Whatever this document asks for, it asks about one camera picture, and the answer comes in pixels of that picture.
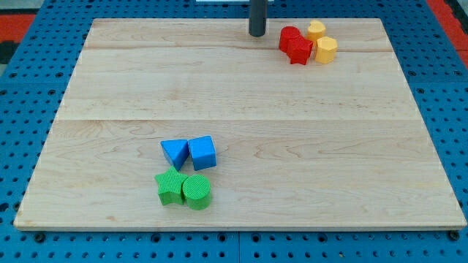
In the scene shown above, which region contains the blue cube block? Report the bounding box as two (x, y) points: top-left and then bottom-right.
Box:
(188, 135), (216, 171)

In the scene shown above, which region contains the blue triangle block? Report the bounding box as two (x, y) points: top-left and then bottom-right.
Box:
(160, 139), (189, 171)

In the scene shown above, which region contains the green cylinder block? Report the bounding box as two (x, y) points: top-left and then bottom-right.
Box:
(182, 174), (211, 210)

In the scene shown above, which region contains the green star block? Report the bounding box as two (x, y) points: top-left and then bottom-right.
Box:
(154, 166), (188, 205)

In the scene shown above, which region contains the red star block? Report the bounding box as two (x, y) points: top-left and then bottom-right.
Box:
(286, 36), (314, 65)

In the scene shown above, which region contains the light wooden board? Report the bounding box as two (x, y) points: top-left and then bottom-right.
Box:
(14, 18), (467, 232)

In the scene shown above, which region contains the red cylinder block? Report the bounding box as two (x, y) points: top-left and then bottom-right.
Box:
(279, 26), (301, 53)

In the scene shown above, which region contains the yellow hexagon block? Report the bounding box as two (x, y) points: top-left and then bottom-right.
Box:
(314, 37), (338, 64)

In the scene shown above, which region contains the yellow cylinder block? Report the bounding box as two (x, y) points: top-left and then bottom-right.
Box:
(306, 20), (326, 42)

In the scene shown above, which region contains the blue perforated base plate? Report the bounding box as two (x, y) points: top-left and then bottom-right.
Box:
(1, 0), (467, 262)

